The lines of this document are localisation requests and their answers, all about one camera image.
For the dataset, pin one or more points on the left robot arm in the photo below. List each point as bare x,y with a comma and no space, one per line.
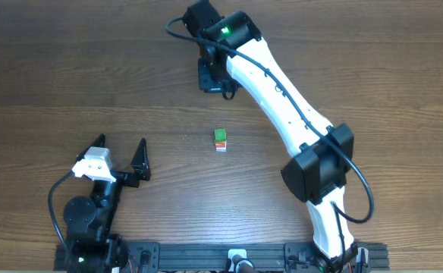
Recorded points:
88,216

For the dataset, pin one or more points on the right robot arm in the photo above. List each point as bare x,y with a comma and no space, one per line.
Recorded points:
274,98

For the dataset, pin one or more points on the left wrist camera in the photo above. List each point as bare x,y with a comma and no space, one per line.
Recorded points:
94,165

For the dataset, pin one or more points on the mounting rail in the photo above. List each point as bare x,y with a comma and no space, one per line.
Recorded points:
206,256

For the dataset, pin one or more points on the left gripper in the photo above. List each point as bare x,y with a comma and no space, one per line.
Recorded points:
126,180

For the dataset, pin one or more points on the green cube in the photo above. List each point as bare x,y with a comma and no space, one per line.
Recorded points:
220,135

